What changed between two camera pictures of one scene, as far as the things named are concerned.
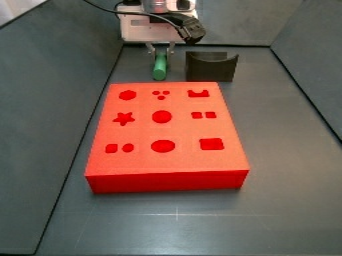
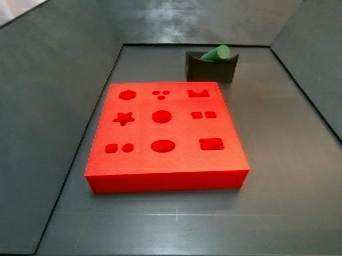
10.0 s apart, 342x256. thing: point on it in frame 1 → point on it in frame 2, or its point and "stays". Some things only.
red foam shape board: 166,139 stays
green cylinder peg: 160,70 → 217,53
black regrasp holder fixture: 211,66 stays
